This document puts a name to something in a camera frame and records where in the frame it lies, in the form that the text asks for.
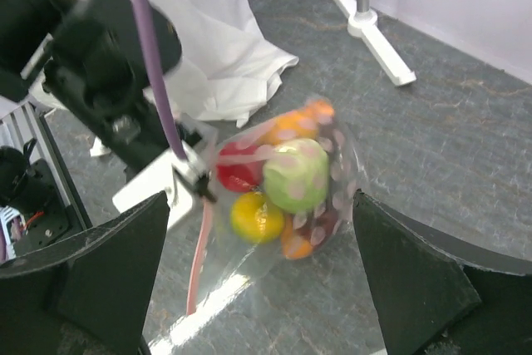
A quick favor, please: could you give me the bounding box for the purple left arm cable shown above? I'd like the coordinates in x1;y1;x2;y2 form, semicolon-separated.
120;0;188;162

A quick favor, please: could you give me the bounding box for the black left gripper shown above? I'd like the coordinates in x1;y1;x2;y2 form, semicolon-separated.
182;156;217;204

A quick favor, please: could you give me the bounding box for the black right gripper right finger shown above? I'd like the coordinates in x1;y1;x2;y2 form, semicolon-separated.
352;191;531;354

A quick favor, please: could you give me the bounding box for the clear pink-dotted zip bag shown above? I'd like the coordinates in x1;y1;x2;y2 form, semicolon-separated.
145;96;382;354

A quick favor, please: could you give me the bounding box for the metal clothes rack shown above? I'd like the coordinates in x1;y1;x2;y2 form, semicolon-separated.
333;0;416;86

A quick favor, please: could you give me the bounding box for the red apple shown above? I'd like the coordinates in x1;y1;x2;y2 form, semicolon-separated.
216;142;264;193

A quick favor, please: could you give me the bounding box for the green cabbage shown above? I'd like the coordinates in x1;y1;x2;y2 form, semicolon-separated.
263;138;329;214

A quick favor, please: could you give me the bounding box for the white cloth on table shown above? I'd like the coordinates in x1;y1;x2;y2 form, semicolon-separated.
150;0;298;128

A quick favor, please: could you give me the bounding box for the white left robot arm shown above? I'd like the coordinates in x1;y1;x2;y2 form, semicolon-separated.
1;0;174;172

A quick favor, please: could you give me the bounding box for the orange citrus fruit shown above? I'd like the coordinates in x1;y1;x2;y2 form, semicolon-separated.
259;110;318;145

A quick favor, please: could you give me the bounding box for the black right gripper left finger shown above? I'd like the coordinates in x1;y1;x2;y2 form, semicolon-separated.
1;192;170;354

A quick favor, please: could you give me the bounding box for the green-yellow mango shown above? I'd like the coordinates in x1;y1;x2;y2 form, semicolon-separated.
230;191;285;244

